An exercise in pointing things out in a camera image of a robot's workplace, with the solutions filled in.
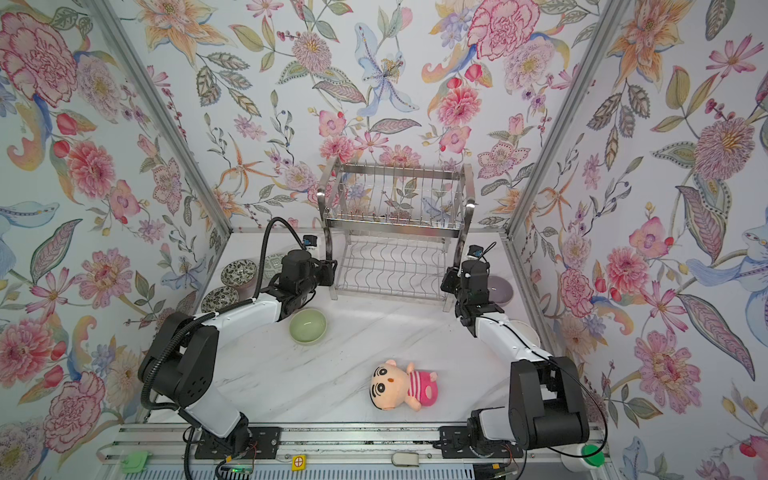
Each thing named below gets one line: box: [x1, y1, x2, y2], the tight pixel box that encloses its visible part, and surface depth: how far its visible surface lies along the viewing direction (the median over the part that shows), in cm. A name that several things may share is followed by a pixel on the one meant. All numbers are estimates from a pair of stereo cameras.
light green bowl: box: [288, 308, 327, 345], surface depth 90 cm
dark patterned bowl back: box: [220, 259, 257, 289], surface depth 106 cm
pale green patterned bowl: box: [264, 254, 286, 279], surface depth 109 cm
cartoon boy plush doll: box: [369, 359, 439, 412], surface depth 78 cm
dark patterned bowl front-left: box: [201, 286, 239, 314], surface depth 100 cm
